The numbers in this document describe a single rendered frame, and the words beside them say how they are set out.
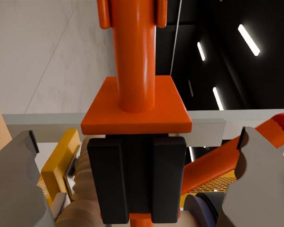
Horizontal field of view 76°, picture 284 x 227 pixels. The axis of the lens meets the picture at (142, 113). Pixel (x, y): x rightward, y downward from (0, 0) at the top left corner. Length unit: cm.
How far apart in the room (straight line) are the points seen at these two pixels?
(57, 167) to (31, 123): 119
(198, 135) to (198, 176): 111
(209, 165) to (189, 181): 2
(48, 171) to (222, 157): 20
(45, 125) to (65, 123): 14
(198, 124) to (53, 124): 97
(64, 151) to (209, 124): 107
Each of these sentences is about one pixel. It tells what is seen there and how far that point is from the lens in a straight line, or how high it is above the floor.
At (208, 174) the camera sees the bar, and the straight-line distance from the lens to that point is 17.
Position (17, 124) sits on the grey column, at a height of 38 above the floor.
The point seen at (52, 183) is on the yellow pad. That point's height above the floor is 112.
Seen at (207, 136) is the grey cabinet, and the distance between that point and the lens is 131.
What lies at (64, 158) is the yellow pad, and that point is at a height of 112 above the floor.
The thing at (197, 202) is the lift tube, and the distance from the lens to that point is 31.
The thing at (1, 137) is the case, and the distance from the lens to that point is 47.
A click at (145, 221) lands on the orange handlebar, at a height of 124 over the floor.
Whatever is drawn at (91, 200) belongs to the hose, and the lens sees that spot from 21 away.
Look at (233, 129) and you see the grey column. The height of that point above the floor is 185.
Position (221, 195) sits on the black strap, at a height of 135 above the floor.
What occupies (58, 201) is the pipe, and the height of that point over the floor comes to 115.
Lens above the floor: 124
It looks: level
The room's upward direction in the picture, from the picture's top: 89 degrees clockwise
